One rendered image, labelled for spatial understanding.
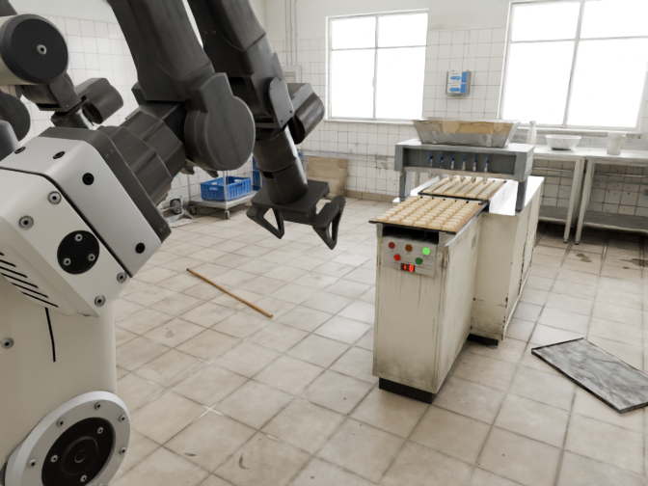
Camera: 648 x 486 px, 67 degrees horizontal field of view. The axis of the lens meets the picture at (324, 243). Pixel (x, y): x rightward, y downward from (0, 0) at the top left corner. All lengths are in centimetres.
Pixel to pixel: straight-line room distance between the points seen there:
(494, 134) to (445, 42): 355
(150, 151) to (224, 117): 9
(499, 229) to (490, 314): 52
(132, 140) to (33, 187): 10
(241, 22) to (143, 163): 20
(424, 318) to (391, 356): 29
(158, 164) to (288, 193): 24
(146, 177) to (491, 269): 257
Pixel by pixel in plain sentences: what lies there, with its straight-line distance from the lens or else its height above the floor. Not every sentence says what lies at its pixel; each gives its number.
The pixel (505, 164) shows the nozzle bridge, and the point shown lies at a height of 109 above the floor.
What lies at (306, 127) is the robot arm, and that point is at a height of 145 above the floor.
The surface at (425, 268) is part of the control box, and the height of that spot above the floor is 73.
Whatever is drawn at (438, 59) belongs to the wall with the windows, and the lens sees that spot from 627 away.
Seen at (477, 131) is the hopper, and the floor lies 126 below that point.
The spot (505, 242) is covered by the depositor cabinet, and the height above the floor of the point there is 68.
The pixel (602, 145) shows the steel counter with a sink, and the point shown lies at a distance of 588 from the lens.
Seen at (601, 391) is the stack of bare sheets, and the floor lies 2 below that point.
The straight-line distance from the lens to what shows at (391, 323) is 241.
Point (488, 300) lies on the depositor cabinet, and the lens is 298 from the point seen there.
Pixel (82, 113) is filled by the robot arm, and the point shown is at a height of 146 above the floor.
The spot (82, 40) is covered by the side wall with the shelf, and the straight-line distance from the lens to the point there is 557.
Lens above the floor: 150
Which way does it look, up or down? 18 degrees down
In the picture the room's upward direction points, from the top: straight up
